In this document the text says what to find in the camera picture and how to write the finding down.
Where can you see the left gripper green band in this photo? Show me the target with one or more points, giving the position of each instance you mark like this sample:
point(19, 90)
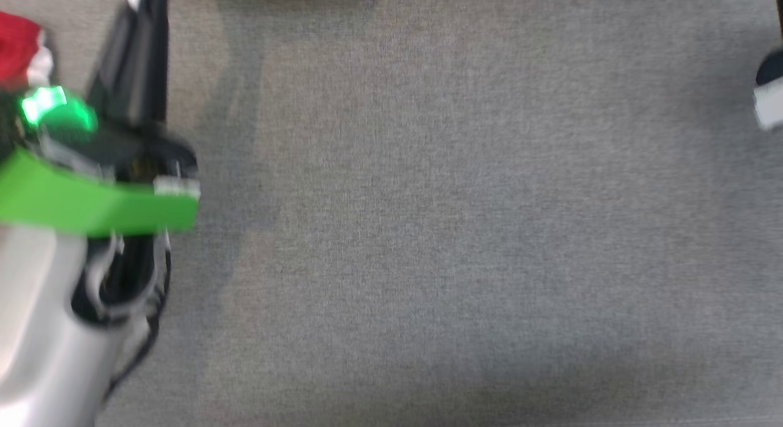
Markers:
point(92, 207)

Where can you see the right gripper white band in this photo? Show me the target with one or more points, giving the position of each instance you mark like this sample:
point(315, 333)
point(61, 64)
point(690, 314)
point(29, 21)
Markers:
point(772, 106)

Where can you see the red shorts wide white stripe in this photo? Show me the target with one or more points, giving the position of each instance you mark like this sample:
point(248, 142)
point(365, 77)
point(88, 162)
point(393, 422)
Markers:
point(15, 48)

